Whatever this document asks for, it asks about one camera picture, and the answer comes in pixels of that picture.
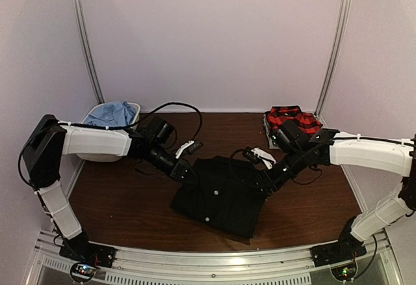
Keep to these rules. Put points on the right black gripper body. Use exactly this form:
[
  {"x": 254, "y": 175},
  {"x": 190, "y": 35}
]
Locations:
[{"x": 275, "y": 182}]

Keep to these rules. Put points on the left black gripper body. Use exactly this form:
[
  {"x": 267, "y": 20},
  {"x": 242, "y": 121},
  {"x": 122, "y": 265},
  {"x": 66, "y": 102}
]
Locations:
[{"x": 178, "y": 167}]

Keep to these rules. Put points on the black long sleeve shirt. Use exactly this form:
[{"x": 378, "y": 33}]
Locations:
[{"x": 223, "y": 199}]

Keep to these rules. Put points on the red black plaid shirt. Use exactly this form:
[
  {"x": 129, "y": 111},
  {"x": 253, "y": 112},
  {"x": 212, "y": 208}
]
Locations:
[{"x": 278, "y": 115}]

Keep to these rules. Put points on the white plastic basin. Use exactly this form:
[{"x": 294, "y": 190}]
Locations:
[{"x": 105, "y": 157}]

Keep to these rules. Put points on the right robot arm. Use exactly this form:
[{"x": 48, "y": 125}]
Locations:
[{"x": 311, "y": 209}]

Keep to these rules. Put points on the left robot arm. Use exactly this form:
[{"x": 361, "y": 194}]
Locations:
[{"x": 52, "y": 141}]

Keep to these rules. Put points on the light blue shirt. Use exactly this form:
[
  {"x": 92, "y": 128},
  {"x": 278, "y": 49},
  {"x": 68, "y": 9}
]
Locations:
[{"x": 111, "y": 114}]

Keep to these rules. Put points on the right circuit board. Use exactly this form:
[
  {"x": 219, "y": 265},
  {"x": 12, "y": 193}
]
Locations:
[{"x": 344, "y": 272}]

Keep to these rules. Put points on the circuit board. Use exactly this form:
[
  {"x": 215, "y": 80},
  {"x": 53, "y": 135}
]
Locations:
[
  {"x": 344, "y": 272},
  {"x": 81, "y": 272}
]

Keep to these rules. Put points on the left circuit board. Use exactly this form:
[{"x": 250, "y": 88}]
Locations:
[{"x": 81, "y": 272}]

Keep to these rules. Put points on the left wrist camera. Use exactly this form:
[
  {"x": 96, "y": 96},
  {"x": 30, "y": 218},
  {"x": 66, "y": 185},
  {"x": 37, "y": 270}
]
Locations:
[{"x": 188, "y": 148}]

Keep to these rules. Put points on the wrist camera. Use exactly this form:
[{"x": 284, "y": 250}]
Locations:
[
  {"x": 188, "y": 148},
  {"x": 259, "y": 156}
]

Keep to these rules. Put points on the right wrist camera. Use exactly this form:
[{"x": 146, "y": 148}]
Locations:
[{"x": 259, "y": 156}]

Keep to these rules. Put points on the front aluminium rail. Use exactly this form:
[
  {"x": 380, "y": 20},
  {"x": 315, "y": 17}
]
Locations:
[{"x": 292, "y": 265}]

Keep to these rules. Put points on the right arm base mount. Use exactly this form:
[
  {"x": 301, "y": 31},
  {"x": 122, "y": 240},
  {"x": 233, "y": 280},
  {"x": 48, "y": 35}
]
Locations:
[{"x": 347, "y": 247}]

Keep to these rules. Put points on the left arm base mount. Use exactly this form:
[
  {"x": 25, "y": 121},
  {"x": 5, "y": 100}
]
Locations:
[{"x": 80, "y": 249}]

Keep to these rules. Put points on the right aluminium frame post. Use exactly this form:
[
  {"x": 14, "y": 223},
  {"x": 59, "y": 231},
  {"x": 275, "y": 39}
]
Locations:
[{"x": 340, "y": 28}]

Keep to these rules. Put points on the aluminium frame post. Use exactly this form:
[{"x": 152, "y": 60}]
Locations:
[
  {"x": 87, "y": 51},
  {"x": 340, "y": 28}
]

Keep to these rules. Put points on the left aluminium frame post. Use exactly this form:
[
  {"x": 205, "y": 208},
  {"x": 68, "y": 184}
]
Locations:
[{"x": 87, "y": 51}]

